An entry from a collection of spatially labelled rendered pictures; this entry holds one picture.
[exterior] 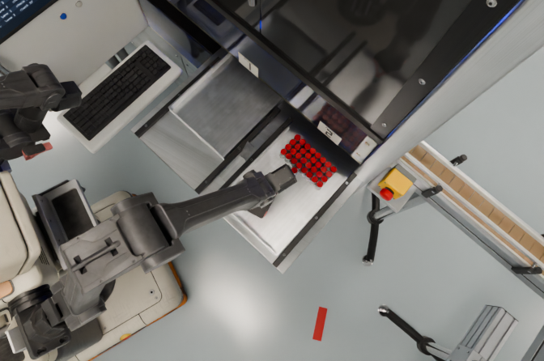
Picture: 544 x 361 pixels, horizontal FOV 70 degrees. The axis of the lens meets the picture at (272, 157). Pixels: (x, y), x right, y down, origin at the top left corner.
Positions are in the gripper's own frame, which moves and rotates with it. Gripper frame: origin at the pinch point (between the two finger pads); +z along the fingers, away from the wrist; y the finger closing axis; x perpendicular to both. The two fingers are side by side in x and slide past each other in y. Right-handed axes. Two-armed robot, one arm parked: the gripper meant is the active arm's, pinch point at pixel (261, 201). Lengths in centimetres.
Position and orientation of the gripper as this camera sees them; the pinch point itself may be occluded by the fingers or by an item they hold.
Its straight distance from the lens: 116.8
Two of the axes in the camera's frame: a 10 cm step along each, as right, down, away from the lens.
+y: 4.8, -8.6, 2.0
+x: -8.8, -4.6, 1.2
